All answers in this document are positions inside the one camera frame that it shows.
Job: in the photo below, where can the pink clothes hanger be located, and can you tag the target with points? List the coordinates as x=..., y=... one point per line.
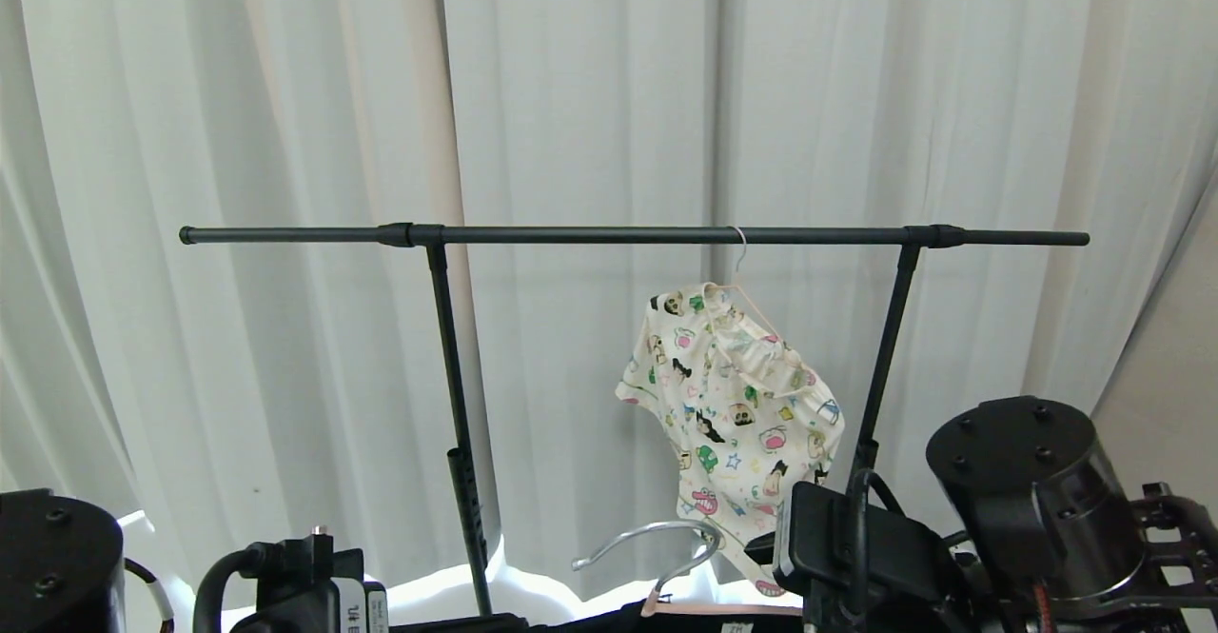
x=742, y=606
x=741, y=254

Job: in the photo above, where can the cream printed garment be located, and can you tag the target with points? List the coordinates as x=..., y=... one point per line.
x=733, y=424

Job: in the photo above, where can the black garment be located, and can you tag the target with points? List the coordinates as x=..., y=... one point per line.
x=590, y=625

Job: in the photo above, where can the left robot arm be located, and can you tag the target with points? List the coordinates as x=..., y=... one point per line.
x=57, y=557

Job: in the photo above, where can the black clothes rack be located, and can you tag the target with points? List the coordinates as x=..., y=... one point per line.
x=571, y=234

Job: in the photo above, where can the white curtain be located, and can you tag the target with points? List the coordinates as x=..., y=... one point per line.
x=285, y=90

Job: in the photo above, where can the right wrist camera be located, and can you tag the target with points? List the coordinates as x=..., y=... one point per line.
x=894, y=547

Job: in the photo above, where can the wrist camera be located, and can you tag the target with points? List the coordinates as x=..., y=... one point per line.
x=894, y=547
x=304, y=576

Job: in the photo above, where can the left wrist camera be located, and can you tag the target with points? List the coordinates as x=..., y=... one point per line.
x=304, y=576

